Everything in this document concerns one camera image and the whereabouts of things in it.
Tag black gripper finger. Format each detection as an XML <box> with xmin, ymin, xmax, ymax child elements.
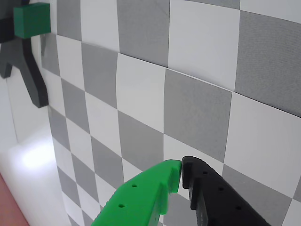
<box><xmin>180</xmin><ymin>156</ymin><xmax>271</xmax><ymax>226</ymax></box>

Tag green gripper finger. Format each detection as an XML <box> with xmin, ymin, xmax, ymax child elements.
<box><xmin>90</xmin><ymin>159</ymin><xmax>182</xmax><ymax>226</ymax></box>

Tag green dice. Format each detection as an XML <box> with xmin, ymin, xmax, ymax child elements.
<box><xmin>13</xmin><ymin>2</ymin><xmax>51</xmax><ymax>38</ymax></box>

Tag grey white checkerboard mat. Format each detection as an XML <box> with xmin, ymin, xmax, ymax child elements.
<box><xmin>41</xmin><ymin>0</ymin><xmax>301</xmax><ymax>226</ymax></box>

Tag black forked bracket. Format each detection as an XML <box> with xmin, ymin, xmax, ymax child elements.
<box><xmin>0</xmin><ymin>17</ymin><xmax>49</xmax><ymax>108</ymax></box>

